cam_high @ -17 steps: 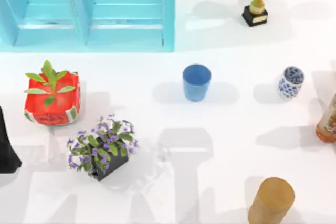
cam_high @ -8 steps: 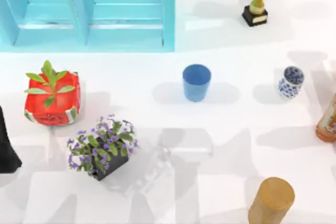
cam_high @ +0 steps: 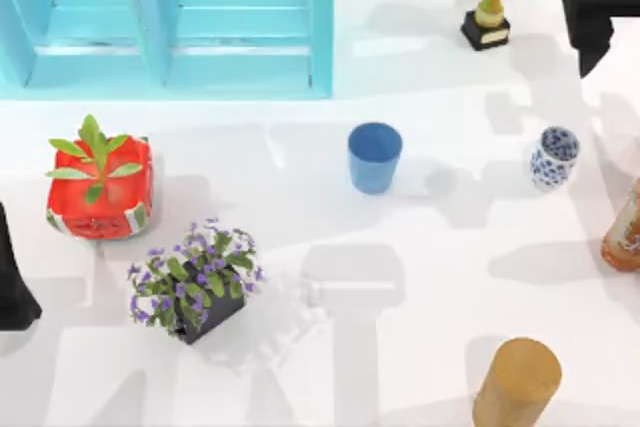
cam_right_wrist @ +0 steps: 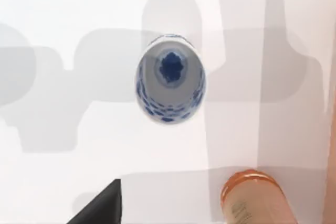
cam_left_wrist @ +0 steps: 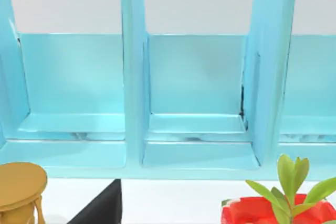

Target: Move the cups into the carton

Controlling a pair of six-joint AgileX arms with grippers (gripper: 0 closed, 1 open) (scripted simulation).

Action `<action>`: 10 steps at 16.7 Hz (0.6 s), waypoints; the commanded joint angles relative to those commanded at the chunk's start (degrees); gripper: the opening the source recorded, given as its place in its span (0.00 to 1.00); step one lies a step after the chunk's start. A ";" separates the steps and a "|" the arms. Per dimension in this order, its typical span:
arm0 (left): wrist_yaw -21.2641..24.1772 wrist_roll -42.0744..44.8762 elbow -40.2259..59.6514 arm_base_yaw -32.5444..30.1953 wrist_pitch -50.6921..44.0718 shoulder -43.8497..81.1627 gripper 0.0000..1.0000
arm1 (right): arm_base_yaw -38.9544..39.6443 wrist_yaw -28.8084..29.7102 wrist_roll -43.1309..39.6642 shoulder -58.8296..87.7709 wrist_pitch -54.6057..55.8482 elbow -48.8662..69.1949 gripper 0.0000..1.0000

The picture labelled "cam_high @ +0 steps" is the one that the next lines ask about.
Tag blue and white patterned cup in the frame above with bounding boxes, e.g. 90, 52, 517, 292
529, 125, 582, 193

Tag orange bottle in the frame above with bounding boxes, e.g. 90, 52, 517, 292
599, 178, 640, 274

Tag wooden cylindrical cup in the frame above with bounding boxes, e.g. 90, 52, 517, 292
471, 337, 563, 427

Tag light blue rack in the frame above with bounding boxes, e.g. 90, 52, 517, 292
0, 0, 335, 101

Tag black pot purple flowers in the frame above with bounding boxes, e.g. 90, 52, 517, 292
126, 218, 267, 346

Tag red plant pot green plant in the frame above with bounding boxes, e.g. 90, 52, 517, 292
45, 113, 154, 244

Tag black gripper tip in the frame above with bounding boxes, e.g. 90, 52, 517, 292
0, 201, 44, 333

